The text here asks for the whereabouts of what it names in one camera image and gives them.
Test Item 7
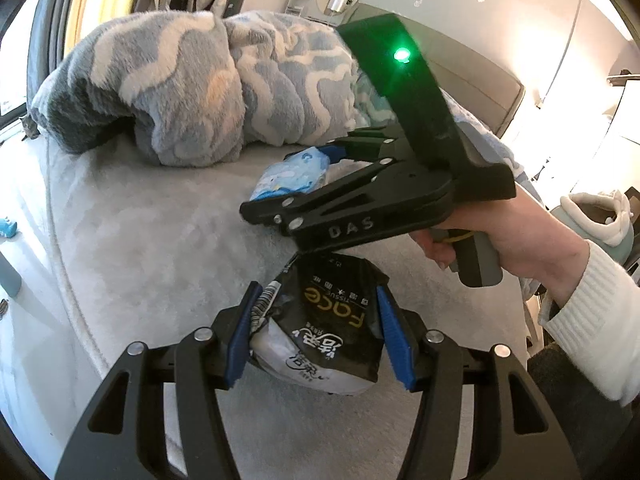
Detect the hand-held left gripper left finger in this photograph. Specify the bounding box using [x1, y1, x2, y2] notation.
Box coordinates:
[55, 281, 263, 480]

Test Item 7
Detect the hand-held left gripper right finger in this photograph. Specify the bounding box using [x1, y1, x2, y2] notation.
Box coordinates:
[376, 285, 581, 480]

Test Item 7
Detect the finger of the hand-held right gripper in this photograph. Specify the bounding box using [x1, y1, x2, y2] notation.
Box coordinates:
[240, 158, 407, 229]
[322, 127, 416, 166]

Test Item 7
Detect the blue wet wipe packet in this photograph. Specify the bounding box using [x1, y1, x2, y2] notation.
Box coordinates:
[248, 146, 331, 203]

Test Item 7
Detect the black tissue packet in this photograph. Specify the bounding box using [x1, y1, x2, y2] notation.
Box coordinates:
[248, 255, 391, 395]

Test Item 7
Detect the person's right forearm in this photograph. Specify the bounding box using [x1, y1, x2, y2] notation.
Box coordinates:
[537, 237, 640, 408]

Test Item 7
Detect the person's right hand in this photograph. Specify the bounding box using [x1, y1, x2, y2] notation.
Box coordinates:
[412, 194, 592, 307]

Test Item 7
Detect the grey upholstered headboard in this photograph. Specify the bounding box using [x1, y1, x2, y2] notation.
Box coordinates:
[345, 2, 526, 137]

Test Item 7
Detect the bed with grey sheet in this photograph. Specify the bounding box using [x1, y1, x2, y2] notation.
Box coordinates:
[0, 125, 531, 480]

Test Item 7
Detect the grey patterned blanket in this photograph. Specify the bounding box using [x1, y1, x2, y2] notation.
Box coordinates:
[30, 10, 531, 171]

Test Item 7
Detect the yellow curtain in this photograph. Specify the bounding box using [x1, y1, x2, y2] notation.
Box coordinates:
[65, 0, 147, 56]

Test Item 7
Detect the grey curtain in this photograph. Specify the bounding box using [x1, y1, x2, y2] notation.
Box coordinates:
[27, 0, 83, 102]

